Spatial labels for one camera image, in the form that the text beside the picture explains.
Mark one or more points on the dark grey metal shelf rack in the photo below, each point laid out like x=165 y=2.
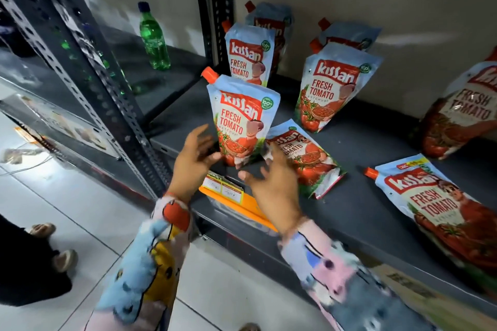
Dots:
x=361 y=202

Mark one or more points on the person's right thumb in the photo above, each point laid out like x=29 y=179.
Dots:
x=249 y=178

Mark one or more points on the green plastic bottle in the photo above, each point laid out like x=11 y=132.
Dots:
x=154 y=41

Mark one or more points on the person's shoe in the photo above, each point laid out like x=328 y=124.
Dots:
x=249 y=327

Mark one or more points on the group of tomato ketchup pouches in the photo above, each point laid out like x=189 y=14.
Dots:
x=330 y=86

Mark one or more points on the brown cardboard box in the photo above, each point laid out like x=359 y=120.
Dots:
x=438 y=303

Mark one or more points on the person's left forearm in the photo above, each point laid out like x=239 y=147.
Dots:
x=143 y=264

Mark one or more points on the person's right forearm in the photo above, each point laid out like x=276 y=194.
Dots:
x=337 y=284

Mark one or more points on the person's left thumb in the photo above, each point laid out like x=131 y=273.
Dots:
x=210 y=159

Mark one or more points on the yellow price tag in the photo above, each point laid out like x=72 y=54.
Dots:
x=223 y=189

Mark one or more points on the orange shelf label holder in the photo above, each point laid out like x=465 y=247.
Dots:
x=250 y=208

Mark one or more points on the person's right hand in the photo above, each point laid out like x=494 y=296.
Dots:
x=277 y=195

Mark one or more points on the person's left hand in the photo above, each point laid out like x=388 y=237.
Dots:
x=189 y=171

